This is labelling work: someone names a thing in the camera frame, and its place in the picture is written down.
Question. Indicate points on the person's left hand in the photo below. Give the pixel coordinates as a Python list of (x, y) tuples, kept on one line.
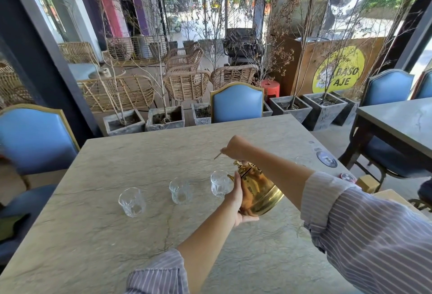
[(234, 202)]

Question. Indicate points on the person's right hand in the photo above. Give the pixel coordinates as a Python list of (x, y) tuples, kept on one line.
[(239, 148)]

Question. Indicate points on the clear glass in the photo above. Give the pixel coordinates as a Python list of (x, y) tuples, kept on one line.
[(131, 202), (180, 191), (303, 160), (220, 184)]

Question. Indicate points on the gold brass teapot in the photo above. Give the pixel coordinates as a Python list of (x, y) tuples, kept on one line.
[(263, 192)]

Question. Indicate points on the person's right forearm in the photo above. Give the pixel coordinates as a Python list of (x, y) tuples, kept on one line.
[(283, 179)]

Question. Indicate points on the person's left forearm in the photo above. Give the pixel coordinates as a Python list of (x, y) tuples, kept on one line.
[(206, 253)]

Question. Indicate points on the person's left striped sleeve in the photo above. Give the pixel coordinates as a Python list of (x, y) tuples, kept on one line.
[(158, 275)]

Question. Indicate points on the person's striped sleeve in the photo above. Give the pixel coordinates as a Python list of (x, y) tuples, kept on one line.
[(158, 275), (371, 236)]

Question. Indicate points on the person's right striped sleeve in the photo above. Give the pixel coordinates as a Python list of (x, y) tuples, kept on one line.
[(371, 236)]

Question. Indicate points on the red plastic stool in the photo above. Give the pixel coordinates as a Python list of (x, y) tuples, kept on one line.
[(270, 88)]

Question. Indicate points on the group of rattan chairs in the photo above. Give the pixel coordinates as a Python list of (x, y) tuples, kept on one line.
[(185, 84)]

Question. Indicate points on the round black sticker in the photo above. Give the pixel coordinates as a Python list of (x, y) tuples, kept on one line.
[(326, 159)]

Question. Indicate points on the row of grey concrete planters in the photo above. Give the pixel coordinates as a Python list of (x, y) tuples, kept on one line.
[(322, 116)]

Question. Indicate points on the black metal cart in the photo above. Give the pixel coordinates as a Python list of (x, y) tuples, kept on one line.
[(241, 46)]

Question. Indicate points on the grey stone table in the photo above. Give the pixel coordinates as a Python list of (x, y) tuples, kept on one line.
[(118, 155)]

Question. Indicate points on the small wooden holder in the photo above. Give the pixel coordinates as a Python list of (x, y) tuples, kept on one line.
[(367, 184)]

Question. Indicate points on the wooden panel yellow round sign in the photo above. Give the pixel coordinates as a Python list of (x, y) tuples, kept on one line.
[(351, 64)]

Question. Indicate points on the wooden tissue box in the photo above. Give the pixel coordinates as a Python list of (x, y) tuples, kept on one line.
[(391, 197)]

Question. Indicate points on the grey table black legs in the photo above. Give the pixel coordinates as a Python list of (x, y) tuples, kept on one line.
[(398, 118)]

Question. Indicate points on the pale round table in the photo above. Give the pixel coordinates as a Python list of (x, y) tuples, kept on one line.
[(84, 69)]

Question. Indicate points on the dark blue chair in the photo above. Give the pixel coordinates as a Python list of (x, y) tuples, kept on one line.
[(426, 191)]

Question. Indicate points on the green black cloth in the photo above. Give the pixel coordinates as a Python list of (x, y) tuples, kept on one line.
[(13, 228)]

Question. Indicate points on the blue chair gold frame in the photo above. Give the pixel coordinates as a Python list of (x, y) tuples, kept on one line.
[(33, 142), (236, 103)]

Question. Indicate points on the blue chair grey frame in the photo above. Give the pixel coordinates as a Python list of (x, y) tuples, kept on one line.
[(388, 88), (425, 86)]

